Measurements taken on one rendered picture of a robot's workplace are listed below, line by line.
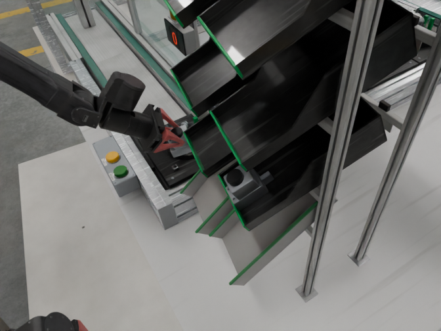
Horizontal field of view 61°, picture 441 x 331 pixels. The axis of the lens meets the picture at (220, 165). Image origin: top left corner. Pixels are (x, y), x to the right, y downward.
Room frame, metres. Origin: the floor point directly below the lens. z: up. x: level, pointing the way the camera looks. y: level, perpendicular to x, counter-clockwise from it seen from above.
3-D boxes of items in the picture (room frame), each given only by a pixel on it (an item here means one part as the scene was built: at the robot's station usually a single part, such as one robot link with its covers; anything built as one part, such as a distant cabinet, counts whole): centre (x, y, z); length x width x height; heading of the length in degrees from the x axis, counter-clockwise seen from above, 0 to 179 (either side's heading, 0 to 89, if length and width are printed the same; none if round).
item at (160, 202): (1.01, 0.35, 0.91); 0.89 x 0.06 x 0.11; 26
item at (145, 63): (1.11, 0.20, 0.91); 0.84 x 0.28 x 0.10; 26
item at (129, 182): (0.81, 0.32, 0.93); 0.21 x 0.07 x 0.06; 26
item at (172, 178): (0.83, 0.09, 0.96); 0.24 x 0.24 x 0.02; 26
